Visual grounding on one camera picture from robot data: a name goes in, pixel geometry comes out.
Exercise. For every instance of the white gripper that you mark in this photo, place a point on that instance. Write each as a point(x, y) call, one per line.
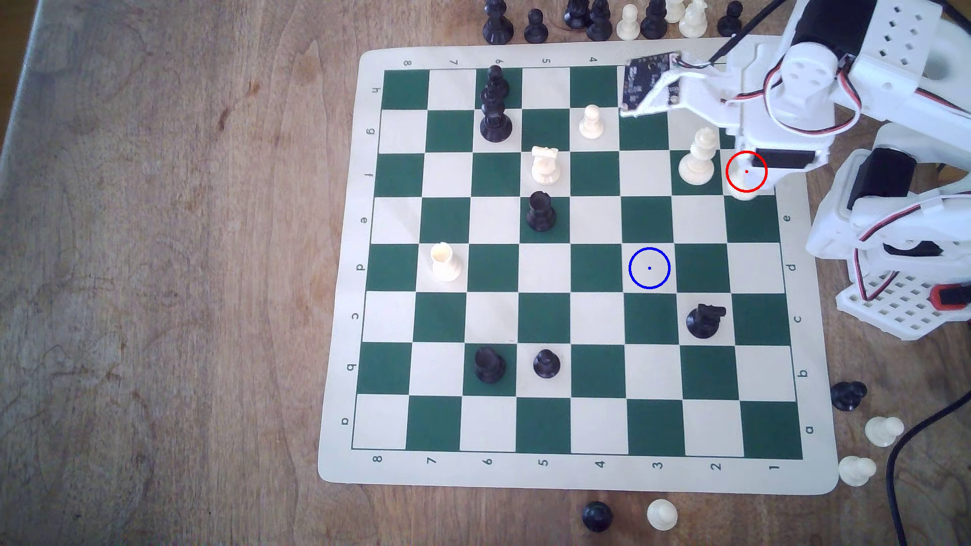
point(783, 159)

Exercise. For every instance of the white chess pawn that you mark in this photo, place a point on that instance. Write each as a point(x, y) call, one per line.
point(746, 188)
point(628, 24)
point(884, 431)
point(661, 515)
point(592, 123)
point(857, 470)

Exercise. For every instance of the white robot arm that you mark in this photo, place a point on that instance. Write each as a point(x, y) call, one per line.
point(903, 45)

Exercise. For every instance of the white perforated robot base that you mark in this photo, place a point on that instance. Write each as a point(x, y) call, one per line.
point(895, 303)

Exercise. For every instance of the black chess pawn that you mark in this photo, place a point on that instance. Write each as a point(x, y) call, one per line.
point(541, 212)
point(730, 21)
point(546, 365)
point(597, 516)
point(535, 29)

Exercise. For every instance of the white chess bishop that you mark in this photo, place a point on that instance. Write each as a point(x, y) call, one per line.
point(698, 163)

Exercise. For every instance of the white chess piece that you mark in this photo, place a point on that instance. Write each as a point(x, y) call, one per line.
point(673, 9)
point(693, 20)

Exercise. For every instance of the black chess piece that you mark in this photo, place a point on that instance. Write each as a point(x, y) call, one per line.
point(577, 14)
point(654, 20)
point(497, 24)
point(599, 23)

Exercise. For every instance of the black chess knight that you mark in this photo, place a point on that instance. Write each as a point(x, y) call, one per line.
point(848, 396)
point(704, 321)

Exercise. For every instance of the white chess knight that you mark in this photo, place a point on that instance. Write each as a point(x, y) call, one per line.
point(545, 165)

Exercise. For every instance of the green white chess mat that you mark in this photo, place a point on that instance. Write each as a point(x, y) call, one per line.
point(576, 265)

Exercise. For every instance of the black chess bishop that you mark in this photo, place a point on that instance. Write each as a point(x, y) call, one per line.
point(496, 82)

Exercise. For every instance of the black chess queen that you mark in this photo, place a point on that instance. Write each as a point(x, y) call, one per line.
point(495, 125)

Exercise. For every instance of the white chess rook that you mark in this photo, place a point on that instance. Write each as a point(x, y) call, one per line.
point(445, 263)

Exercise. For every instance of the black pawn lower left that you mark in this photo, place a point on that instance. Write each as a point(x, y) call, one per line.
point(490, 365)

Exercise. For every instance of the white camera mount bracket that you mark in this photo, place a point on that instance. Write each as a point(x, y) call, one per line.
point(705, 95)

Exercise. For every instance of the camera circuit board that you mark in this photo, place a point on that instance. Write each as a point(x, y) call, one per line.
point(649, 80)

